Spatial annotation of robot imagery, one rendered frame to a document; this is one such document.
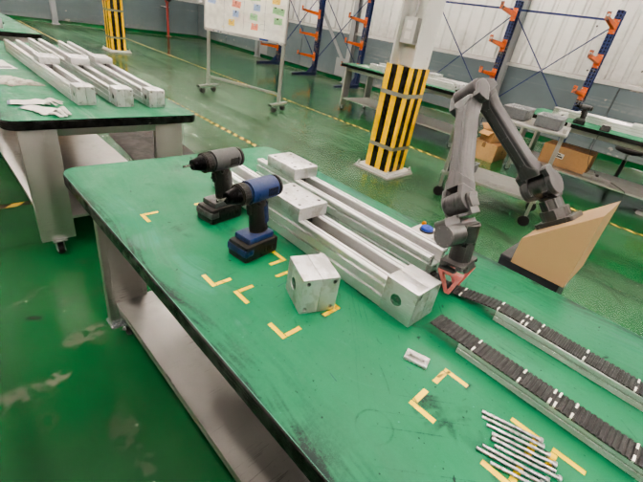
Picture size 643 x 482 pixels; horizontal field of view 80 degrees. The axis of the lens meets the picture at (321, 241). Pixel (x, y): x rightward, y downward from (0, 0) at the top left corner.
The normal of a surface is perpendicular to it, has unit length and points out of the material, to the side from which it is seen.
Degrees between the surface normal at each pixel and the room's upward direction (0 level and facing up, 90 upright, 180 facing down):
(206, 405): 0
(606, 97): 90
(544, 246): 90
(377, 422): 0
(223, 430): 0
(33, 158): 90
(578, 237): 90
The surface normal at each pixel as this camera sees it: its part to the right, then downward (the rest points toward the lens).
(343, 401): 0.15, -0.86
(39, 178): 0.68, 0.45
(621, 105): -0.71, 0.25
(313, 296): 0.37, 0.51
